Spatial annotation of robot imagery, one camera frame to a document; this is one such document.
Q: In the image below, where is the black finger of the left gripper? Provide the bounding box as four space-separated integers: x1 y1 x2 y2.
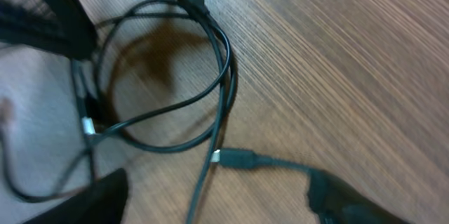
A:
1 0 98 60

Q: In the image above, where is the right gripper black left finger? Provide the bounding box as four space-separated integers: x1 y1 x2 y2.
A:
25 169 128 224

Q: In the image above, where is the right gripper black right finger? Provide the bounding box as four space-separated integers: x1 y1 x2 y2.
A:
307 170 408 224

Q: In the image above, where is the thin black USB cable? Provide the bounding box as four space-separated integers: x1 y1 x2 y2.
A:
0 13 197 204

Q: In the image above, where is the black USB-A cable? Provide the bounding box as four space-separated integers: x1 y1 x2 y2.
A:
93 0 316 224

